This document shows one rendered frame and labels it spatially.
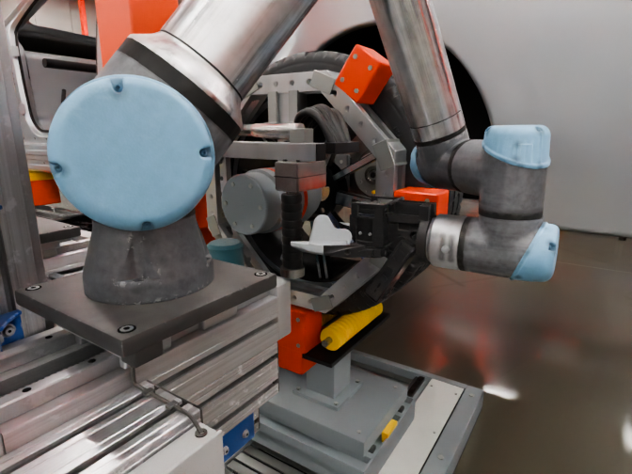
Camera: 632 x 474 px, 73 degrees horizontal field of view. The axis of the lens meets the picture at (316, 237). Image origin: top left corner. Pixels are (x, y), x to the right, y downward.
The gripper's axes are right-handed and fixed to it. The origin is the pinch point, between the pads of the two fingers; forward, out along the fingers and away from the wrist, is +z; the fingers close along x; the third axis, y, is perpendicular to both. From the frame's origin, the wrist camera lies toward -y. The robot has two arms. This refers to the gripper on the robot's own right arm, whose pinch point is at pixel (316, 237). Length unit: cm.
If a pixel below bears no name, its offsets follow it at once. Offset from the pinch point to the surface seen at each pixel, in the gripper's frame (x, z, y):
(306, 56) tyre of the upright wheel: -30.1, 21.4, 33.6
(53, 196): -81, 261, -24
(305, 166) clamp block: -1.0, 2.5, 11.5
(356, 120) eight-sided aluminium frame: -21.1, 3.3, 18.9
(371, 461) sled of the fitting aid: -26, 1, -66
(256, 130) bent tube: -2.7, 14.2, 17.6
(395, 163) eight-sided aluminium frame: -21.1, -5.2, 10.7
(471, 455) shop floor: -62, -16, -84
